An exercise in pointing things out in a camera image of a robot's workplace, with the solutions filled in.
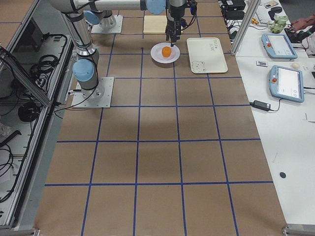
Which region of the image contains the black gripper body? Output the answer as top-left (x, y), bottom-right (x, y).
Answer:
top-left (166, 0), bottom-right (197, 37)

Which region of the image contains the orange fruit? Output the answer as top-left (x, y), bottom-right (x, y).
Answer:
top-left (161, 46), bottom-right (172, 58)

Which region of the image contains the white round plate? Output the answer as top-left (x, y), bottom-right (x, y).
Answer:
top-left (150, 42), bottom-right (180, 63)

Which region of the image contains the cream bear tray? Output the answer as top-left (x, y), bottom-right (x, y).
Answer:
top-left (187, 37), bottom-right (228, 74)

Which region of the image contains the bamboo cutting board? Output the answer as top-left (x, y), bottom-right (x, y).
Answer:
top-left (143, 15), bottom-right (169, 34)

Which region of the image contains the black power brick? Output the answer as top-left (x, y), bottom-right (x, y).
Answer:
top-left (224, 11), bottom-right (245, 20)

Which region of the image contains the brass cylinder tool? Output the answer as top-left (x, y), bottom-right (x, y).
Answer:
top-left (251, 18), bottom-right (259, 25)

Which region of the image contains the white keyboard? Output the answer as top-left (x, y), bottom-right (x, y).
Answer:
top-left (256, 5), bottom-right (271, 25)

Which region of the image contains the small white card box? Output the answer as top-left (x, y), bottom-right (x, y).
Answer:
top-left (256, 60), bottom-right (268, 67)

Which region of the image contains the green plush toy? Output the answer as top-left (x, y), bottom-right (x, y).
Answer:
top-left (267, 15), bottom-right (288, 34)

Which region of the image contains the blue teach pendant far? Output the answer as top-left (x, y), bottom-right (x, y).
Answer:
top-left (261, 34), bottom-right (298, 59)

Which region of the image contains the blue teach pendant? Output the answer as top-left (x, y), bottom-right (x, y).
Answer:
top-left (269, 65), bottom-right (305, 103)
top-left (261, 34), bottom-right (298, 59)

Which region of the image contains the black power adapter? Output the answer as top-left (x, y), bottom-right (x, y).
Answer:
top-left (250, 100), bottom-right (271, 112)

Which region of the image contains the blue teach pendant near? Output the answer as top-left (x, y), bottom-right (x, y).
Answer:
top-left (269, 65), bottom-right (305, 103)

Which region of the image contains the beige egg ball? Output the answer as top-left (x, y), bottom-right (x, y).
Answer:
top-left (291, 62), bottom-right (300, 69)

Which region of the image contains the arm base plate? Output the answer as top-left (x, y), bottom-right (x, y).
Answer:
top-left (71, 77), bottom-right (114, 109)
top-left (91, 15), bottom-right (123, 34)

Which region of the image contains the aluminium frame post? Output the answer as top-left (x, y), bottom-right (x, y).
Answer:
top-left (230, 0), bottom-right (261, 56)

